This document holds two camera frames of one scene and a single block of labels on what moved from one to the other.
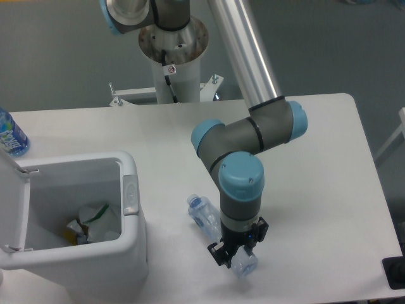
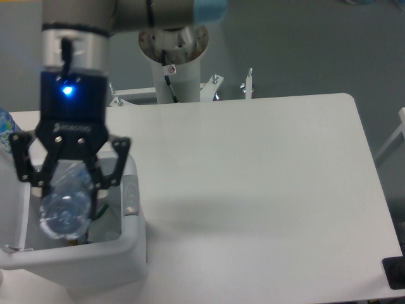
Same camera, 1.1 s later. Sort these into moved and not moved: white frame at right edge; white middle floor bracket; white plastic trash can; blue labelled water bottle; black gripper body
Moved: black gripper body
Not moved: white plastic trash can; white frame at right edge; white middle floor bracket; blue labelled water bottle
